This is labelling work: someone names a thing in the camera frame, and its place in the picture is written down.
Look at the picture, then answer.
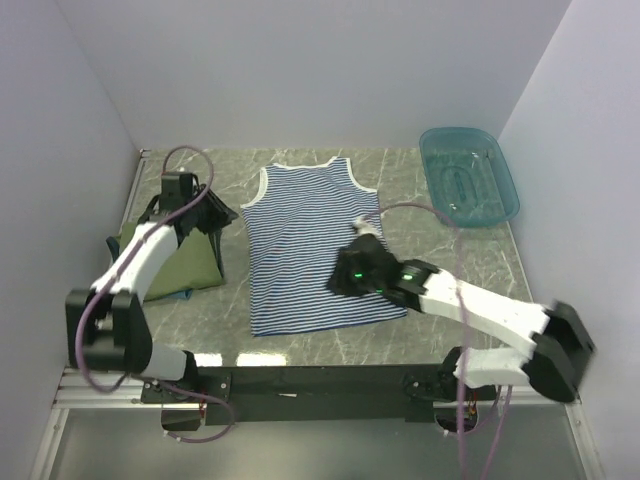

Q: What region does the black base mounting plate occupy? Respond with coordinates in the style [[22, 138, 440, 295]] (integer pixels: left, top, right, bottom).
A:
[[142, 363, 496, 427]]

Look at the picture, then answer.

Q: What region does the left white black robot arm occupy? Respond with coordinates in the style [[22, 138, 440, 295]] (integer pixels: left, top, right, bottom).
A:
[[65, 171, 238, 402]]

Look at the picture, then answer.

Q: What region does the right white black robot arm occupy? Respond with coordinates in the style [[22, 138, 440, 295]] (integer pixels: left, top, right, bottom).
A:
[[327, 233, 595, 403]]

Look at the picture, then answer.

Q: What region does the blue white striped tank top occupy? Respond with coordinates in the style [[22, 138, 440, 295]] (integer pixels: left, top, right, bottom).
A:
[[241, 157, 407, 337]]

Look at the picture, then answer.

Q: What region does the olive green tank top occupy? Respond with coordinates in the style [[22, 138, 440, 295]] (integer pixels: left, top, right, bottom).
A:
[[92, 222, 224, 301]]

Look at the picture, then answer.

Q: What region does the teal plastic laundry basket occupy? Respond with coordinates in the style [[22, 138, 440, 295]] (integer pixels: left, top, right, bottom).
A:
[[419, 127, 520, 228]]

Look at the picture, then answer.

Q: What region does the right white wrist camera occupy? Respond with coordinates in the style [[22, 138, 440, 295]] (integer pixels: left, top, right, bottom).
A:
[[352, 216, 380, 238]]

